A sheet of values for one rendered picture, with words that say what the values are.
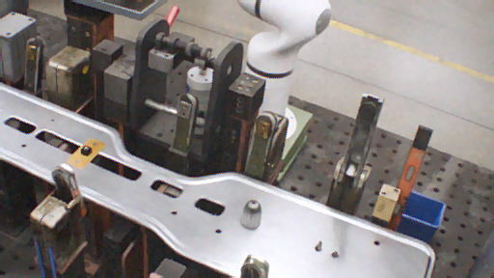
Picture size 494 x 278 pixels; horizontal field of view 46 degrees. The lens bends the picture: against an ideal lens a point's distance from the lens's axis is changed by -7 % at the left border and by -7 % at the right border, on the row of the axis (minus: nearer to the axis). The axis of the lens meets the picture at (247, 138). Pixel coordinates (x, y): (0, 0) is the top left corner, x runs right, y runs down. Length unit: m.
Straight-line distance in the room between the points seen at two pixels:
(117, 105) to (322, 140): 0.69
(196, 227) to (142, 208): 0.10
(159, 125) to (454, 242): 0.79
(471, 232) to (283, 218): 0.69
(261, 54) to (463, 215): 0.69
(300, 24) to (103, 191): 0.56
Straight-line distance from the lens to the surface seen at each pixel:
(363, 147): 1.09
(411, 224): 1.50
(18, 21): 1.42
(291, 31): 1.38
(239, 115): 1.19
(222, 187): 1.13
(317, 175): 1.66
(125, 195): 1.11
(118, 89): 1.28
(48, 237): 1.03
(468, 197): 1.76
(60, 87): 1.32
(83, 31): 1.47
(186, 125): 1.19
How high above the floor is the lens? 1.77
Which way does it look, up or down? 38 degrees down
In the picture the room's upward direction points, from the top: 8 degrees clockwise
